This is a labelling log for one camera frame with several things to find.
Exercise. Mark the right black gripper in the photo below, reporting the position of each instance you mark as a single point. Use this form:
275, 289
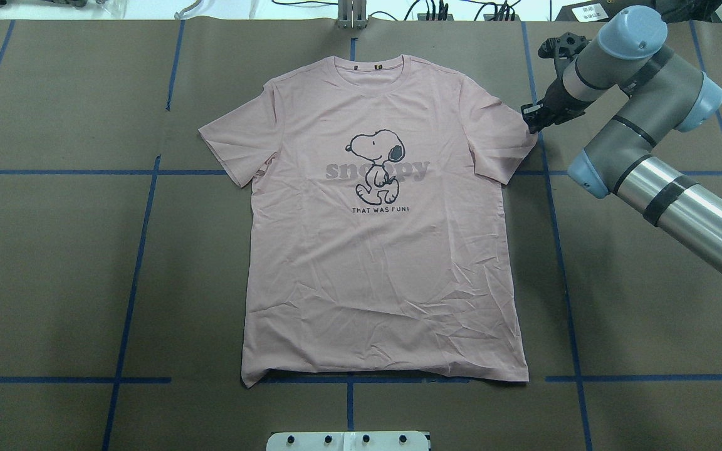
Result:
557, 101

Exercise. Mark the pink Snoopy t-shirt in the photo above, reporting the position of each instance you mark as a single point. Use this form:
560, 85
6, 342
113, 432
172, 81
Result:
378, 240

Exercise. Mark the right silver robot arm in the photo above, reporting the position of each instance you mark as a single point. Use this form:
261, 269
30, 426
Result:
664, 93

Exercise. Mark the black box with label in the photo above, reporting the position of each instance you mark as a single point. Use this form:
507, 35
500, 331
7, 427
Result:
588, 11

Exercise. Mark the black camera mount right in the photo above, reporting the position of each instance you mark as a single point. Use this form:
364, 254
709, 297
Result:
563, 50

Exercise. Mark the aluminium frame post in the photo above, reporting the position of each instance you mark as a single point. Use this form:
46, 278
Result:
352, 14

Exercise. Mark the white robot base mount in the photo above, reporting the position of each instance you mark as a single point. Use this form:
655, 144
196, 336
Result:
351, 440

